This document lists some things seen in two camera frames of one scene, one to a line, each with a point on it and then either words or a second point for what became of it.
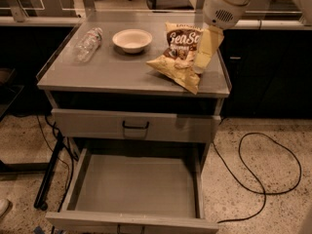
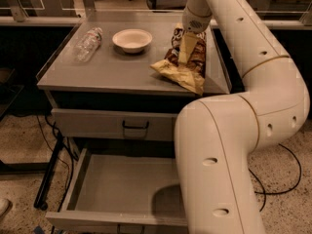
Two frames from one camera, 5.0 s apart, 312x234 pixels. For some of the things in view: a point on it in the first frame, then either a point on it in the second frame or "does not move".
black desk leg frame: (48, 170) does not move
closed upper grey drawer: (126, 125) does not move
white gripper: (219, 13) to (196, 22)
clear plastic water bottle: (90, 42) does not move
